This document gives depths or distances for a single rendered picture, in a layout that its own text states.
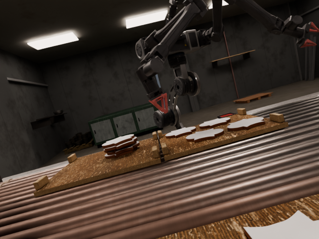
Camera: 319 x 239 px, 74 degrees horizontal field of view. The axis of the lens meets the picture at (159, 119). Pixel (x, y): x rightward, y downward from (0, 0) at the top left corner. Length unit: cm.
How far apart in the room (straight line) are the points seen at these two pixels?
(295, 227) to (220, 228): 9
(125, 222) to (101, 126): 611
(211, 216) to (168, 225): 7
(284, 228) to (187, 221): 15
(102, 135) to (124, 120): 78
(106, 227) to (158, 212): 10
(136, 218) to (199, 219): 12
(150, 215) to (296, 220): 24
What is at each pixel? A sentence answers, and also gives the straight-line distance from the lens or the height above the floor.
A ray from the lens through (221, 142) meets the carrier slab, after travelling 70.
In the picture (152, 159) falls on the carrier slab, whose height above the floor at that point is 94.
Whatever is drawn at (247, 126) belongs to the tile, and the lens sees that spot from 76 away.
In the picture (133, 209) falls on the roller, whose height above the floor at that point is 91.
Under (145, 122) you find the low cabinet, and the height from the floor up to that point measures 37.
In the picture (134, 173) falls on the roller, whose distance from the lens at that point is 67.
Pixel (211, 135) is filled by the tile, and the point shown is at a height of 95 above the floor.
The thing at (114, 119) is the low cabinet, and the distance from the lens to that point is 645.
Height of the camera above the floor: 113
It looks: 7 degrees down
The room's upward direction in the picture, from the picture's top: 15 degrees counter-clockwise
